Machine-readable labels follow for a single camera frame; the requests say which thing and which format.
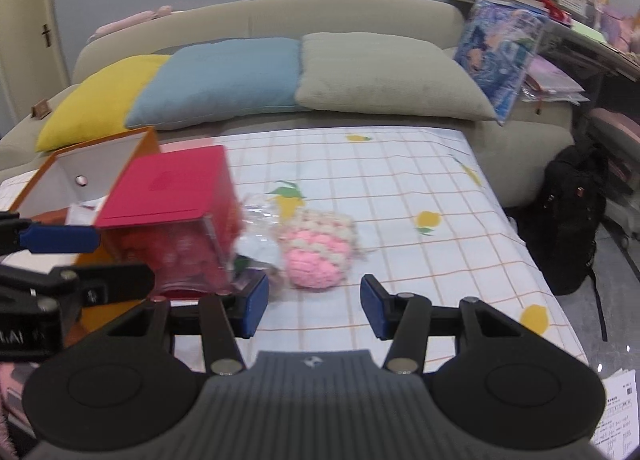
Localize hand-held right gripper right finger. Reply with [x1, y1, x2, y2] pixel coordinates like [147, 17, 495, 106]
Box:
[360, 274, 526, 375]

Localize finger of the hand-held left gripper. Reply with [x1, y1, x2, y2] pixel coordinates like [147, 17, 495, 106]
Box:
[0, 262, 156, 309]
[0, 212, 102, 257]

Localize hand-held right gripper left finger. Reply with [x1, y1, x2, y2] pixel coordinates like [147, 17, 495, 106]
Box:
[102, 272, 271, 377]

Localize pink and white crochet toy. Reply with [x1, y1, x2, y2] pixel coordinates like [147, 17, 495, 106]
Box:
[277, 209, 358, 289]

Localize orange storage box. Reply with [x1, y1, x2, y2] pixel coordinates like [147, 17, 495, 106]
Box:
[7, 126, 162, 347]

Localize clear plastic bag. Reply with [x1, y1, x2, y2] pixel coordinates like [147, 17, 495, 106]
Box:
[232, 194, 287, 291]

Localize pink printed blanket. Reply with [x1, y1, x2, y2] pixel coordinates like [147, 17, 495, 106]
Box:
[0, 364, 23, 446]

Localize clear box with red lid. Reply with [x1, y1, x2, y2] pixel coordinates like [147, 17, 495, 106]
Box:
[95, 145, 246, 298]

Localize checked fruit-print tablecloth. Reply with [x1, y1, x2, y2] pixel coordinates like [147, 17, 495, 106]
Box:
[0, 126, 588, 377]

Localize yellow pillow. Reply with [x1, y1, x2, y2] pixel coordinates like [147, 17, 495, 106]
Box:
[36, 54, 171, 153]

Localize cream door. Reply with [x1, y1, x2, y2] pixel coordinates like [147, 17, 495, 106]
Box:
[0, 0, 72, 137]

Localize black backpack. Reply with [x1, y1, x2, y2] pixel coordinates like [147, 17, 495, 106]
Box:
[520, 142, 608, 297]

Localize pink plush toy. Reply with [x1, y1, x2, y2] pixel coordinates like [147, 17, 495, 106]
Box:
[92, 4, 173, 38]

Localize light blue pillow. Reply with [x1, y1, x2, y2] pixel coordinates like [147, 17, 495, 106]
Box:
[125, 37, 308, 131]

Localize grey-green pillow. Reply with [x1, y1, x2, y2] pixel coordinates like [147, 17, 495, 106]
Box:
[295, 32, 498, 121]

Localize white printed papers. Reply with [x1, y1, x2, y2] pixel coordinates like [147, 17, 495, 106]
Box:
[587, 367, 640, 460]

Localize blue printed box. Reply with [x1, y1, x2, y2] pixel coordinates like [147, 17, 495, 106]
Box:
[452, 0, 551, 125]

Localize pink paper stack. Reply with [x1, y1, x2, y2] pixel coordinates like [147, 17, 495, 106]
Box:
[520, 57, 590, 106]

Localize beige sofa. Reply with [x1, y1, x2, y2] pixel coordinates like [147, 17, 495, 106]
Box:
[0, 0, 576, 211]

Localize cluttered desk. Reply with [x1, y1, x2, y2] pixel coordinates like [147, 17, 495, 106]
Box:
[545, 17, 640, 86]

